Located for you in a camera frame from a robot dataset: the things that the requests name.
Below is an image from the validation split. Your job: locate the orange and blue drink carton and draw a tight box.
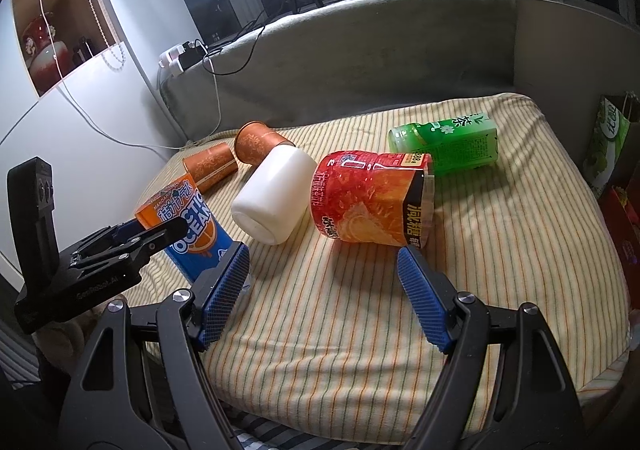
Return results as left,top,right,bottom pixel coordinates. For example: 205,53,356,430
134,173,237,283

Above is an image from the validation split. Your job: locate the red instant noodle cup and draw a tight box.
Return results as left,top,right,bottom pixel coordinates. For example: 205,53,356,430
310,149,435,249

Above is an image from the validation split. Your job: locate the black power adapter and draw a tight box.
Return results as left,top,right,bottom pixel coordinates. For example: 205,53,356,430
177,41,210,72

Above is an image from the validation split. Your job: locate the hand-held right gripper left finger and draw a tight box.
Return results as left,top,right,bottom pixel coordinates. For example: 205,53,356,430
57,241,251,450

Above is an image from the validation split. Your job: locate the thin white charger cable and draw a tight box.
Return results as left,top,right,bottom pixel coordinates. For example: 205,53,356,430
206,61,223,137

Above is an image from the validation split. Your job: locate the red ceramic pot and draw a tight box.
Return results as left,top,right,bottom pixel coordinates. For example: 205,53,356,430
19,14,70,82

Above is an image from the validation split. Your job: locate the wooden wall shelf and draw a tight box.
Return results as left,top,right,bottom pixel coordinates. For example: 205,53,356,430
9,0,125,100

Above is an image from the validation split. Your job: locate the white power strip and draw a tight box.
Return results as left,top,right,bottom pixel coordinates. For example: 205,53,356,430
158,43,211,77

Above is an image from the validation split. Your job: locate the red box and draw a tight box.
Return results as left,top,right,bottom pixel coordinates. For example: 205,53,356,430
597,184,640,277

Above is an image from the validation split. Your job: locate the green tea carton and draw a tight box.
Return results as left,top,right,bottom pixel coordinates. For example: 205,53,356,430
388,112,501,177

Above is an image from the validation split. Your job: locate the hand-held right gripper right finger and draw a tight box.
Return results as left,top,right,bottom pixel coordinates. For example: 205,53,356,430
396,246,591,450

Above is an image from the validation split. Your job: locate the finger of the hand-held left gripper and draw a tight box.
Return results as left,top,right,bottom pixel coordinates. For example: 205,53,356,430
131,218,187,257
107,219,150,243

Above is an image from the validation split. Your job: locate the green paper bag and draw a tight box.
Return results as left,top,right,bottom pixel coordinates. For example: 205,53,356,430
582,94,640,197

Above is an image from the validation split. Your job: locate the small dark jar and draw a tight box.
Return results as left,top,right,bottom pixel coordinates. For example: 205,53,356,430
72,34,95,67

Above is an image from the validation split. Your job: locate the black cable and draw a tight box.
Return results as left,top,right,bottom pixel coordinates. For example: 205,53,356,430
202,5,286,77

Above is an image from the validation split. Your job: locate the orange patterned cup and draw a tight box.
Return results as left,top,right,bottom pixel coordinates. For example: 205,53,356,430
234,122,297,166
182,142,239,192

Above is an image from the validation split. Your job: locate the grey sofa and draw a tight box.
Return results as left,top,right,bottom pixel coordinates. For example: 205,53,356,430
157,0,640,191

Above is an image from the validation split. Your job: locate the white cup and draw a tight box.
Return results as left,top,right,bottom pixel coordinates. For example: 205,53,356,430
231,146,319,246

